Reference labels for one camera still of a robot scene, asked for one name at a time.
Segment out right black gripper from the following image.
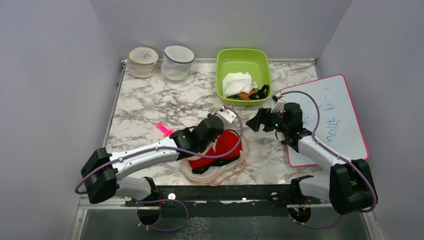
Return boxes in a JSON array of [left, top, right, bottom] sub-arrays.
[[246, 107, 290, 134]]

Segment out red and black bra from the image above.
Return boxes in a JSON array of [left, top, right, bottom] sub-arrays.
[[189, 129, 243, 175]]

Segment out floral mesh laundry bag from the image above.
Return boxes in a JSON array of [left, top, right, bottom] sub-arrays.
[[180, 136, 249, 187]]

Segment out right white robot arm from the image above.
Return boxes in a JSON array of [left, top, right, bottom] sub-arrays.
[[246, 102, 378, 215]]

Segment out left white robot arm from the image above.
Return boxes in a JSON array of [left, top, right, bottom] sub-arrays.
[[80, 111, 236, 206]]

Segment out beige round laundry bag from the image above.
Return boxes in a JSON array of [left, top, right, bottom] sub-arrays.
[[126, 46, 159, 78]]

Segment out orange and black items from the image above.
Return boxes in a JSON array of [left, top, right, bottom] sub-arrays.
[[229, 85, 270, 101]]

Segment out crumpled white cloth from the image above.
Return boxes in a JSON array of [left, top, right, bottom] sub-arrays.
[[222, 71, 258, 97]]

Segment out pink plastic clip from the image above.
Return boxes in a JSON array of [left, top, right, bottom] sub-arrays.
[[156, 122, 175, 137]]

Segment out green plastic bin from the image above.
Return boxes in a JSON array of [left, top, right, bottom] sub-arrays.
[[215, 48, 272, 107]]

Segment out pink framed whiteboard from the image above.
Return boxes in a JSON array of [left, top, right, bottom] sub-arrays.
[[280, 74, 369, 160]]

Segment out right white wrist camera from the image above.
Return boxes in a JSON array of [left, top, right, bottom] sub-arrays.
[[271, 94, 286, 113]]

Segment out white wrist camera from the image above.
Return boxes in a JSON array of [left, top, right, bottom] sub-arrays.
[[271, 94, 286, 113], [215, 105, 237, 130]]

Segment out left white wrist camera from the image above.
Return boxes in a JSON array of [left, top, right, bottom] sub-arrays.
[[215, 105, 237, 130]]

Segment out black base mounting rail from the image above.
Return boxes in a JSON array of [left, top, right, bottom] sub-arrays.
[[125, 184, 321, 218]]

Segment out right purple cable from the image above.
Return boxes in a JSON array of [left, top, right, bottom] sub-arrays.
[[274, 90, 379, 230]]

